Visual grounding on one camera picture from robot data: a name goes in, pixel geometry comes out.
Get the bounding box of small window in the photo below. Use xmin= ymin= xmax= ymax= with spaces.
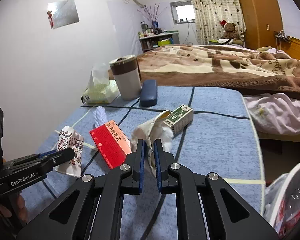
xmin=170 ymin=0 xmax=196 ymax=24

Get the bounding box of beige paper bag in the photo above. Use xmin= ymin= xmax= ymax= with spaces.
xmin=130 ymin=110 xmax=174 ymax=178

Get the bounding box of small printed snack wrapper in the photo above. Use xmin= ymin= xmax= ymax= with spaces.
xmin=55 ymin=126 xmax=84 ymax=178

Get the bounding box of cluttered desk shelf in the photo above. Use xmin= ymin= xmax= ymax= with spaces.
xmin=138 ymin=22 xmax=179 ymax=53

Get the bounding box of brown cream fleece blanket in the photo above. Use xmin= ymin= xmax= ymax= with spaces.
xmin=136 ymin=45 xmax=300 ymax=100

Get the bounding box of dark blue glasses case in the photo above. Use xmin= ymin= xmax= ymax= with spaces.
xmin=140 ymin=80 xmax=158 ymax=107

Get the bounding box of red orange medicine box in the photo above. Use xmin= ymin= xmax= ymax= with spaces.
xmin=89 ymin=120 xmax=132 ymax=170

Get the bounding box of clear bottle red label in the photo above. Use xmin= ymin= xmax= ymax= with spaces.
xmin=278 ymin=192 xmax=300 ymax=237

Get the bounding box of orange wooden headboard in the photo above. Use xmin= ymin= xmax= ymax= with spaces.
xmin=239 ymin=0 xmax=300 ymax=60

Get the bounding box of tissue pack in plastic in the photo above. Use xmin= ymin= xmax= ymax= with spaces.
xmin=81 ymin=63 xmax=119 ymax=105

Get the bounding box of brown teddy bear santa hat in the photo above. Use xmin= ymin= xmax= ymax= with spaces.
xmin=220 ymin=20 xmax=244 ymax=46

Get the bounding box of patterned cream curtain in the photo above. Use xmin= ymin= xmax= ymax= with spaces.
xmin=191 ymin=0 xmax=246 ymax=44

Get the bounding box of dried branch bouquet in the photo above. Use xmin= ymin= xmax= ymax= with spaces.
xmin=138 ymin=3 xmax=167 ymax=29

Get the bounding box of pink bed sheet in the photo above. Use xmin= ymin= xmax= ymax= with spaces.
xmin=242 ymin=48 xmax=300 ymax=137

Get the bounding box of green white medicine box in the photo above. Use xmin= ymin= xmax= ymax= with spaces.
xmin=164 ymin=105 xmax=194 ymax=136

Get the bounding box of blue patterned bed mat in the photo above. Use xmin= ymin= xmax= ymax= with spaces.
xmin=20 ymin=87 xmax=265 ymax=239

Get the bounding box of white trash bin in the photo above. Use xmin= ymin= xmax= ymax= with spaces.
xmin=263 ymin=163 xmax=300 ymax=239

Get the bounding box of person's left hand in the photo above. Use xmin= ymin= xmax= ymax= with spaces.
xmin=0 ymin=192 xmax=28 ymax=223

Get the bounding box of white brown travel mug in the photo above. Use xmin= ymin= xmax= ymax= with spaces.
xmin=109 ymin=55 xmax=141 ymax=101

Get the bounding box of silver wall poster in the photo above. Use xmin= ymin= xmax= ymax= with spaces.
xmin=47 ymin=0 xmax=79 ymax=29

